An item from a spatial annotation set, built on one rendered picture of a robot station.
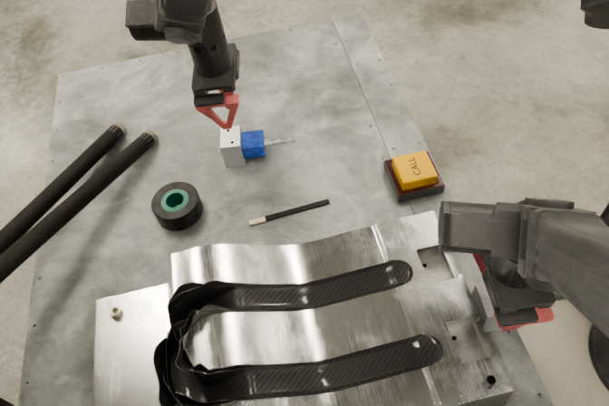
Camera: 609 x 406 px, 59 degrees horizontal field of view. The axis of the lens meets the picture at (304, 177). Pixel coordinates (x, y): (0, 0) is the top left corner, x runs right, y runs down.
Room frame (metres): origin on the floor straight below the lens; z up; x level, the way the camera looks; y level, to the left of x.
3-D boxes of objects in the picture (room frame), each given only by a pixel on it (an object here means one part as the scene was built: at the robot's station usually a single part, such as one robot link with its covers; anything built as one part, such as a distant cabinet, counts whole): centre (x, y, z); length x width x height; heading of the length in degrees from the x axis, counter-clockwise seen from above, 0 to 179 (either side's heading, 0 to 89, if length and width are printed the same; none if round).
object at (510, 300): (0.29, -0.24, 0.96); 0.10 x 0.07 x 0.07; 0
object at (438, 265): (0.34, -0.16, 0.87); 0.05 x 0.05 x 0.04; 6
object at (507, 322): (0.27, -0.24, 0.88); 0.07 x 0.07 x 0.09; 0
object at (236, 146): (0.66, 0.07, 0.83); 0.13 x 0.05 x 0.05; 88
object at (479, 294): (0.30, -0.28, 0.83); 0.13 x 0.05 x 0.05; 90
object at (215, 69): (0.66, 0.11, 1.03); 0.10 x 0.07 x 0.07; 177
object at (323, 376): (0.26, 0.04, 0.92); 0.35 x 0.16 x 0.09; 96
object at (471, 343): (0.23, -0.17, 0.87); 0.05 x 0.05 x 0.04; 6
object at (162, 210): (0.55, 0.22, 0.82); 0.08 x 0.08 x 0.04
